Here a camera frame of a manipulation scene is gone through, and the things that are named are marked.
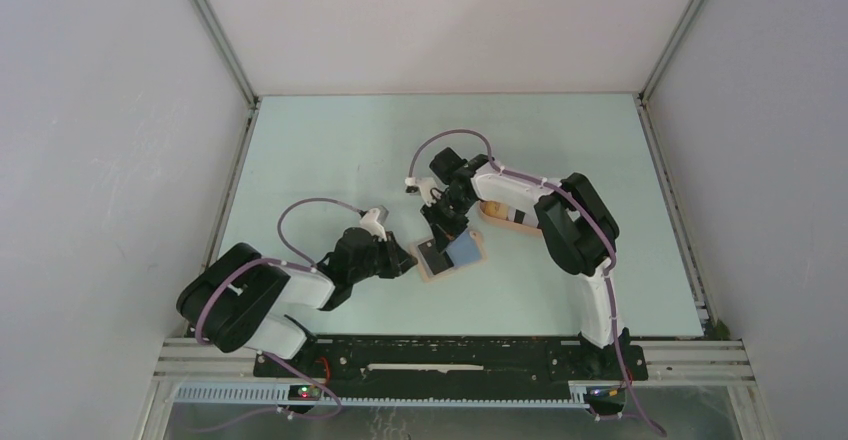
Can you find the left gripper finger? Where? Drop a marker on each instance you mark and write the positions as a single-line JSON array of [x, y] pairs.
[[403, 248], [404, 266]]

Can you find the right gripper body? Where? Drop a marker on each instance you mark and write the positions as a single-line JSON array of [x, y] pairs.
[[447, 208]]

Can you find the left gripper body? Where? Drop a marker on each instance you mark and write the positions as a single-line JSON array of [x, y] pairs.
[[381, 261]]

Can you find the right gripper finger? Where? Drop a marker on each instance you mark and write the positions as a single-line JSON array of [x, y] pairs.
[[442, 238], [452, 230]]

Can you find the beige leather card holder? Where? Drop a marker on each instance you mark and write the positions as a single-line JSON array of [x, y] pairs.
[[466, 251]]

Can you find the black credit card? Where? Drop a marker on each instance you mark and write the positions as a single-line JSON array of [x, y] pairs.
[[432, 262]]

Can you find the gold credit card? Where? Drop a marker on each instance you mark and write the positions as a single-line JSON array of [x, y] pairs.
[[495, 210]]

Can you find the white credit card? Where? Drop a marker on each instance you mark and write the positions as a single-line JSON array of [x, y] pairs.
[[526, 219]]

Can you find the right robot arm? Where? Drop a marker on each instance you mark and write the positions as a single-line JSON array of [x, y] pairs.
[[578, 230]]

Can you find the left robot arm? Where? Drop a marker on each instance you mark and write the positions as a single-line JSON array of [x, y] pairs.
[[230, 305]]

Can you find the pink oval tray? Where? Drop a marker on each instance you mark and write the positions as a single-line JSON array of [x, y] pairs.
[[509, 225]]

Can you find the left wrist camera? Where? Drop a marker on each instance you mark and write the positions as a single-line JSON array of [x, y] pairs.
[[373, 221]]

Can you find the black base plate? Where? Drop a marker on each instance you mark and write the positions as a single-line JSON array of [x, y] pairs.
[[471, 368]]

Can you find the aluminium frame rail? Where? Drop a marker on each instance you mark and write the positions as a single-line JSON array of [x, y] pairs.
[[203, 374]]

